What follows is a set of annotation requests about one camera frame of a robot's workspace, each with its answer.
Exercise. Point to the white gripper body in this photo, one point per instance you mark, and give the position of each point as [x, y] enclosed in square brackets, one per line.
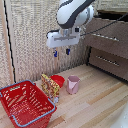
[63, 39]

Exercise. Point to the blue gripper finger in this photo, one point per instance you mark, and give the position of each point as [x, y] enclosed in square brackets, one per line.
[55, 53]
[68, 51]

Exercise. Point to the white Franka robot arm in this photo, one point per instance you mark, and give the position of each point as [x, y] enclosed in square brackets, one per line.
[71, 13]

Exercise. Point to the brown wooden drawer cabinet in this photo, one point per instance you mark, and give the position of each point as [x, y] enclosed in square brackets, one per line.
[110, 50]

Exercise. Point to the red bowl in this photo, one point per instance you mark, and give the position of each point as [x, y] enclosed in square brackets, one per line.
[59, 80]

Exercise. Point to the beige woven folding screen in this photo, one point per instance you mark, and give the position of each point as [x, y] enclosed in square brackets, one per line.
[30, 36]

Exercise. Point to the pink cup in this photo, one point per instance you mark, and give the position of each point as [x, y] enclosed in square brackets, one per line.
[73, 84]

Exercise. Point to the patterned snack bag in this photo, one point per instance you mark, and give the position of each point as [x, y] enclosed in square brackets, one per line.
[50, 87]

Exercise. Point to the red plastic shopping basket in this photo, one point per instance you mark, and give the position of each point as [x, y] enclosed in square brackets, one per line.
[25, 106]

